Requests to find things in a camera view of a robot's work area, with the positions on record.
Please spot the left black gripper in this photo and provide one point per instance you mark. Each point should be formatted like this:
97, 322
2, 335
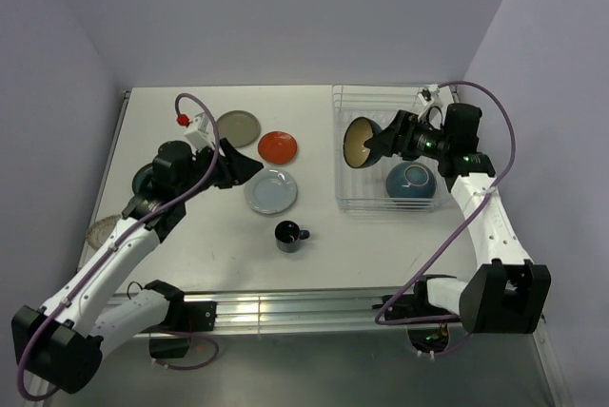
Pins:
235, 168

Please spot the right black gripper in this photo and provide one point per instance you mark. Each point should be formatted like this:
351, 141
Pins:
399, 137

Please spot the beige interior dark bowl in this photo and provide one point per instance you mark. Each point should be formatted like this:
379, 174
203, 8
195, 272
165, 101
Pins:
356, 154

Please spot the blue ceramic bowl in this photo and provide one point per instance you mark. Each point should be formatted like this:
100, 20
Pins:
410, 180

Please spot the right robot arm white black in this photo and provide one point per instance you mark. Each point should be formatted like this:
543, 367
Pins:
507, 293

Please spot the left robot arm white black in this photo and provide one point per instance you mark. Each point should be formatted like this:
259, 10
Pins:
65, 340

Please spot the grey round plate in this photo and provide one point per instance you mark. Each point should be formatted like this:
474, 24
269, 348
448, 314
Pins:
241, 128

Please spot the orange saucer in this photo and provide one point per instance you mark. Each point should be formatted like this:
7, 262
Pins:
278, 147

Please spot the light blue scalloped plate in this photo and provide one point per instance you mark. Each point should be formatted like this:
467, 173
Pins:
271, 191

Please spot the dark blue mug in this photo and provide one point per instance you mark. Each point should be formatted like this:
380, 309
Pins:
289, 236

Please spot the teal dark saucer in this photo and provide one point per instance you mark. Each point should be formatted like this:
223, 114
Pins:
142, 180

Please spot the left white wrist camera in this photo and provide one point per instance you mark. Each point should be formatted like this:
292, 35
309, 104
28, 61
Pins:
197, 130

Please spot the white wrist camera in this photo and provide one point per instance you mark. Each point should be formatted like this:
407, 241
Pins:
429, 98
197, 130

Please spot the white wire dish rack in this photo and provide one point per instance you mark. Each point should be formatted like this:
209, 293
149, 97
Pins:
365, 189

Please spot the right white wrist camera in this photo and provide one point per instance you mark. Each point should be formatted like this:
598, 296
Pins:
429, 98

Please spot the aluminium rail frame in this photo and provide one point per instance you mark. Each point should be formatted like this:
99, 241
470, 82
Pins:
335, 309

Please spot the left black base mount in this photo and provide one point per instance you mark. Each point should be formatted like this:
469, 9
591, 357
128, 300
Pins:
197, 317

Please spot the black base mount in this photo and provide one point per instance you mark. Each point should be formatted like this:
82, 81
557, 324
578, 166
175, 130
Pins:
197, 317
415, 309

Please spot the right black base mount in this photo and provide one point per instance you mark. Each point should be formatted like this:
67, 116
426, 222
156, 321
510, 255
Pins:
415, 309

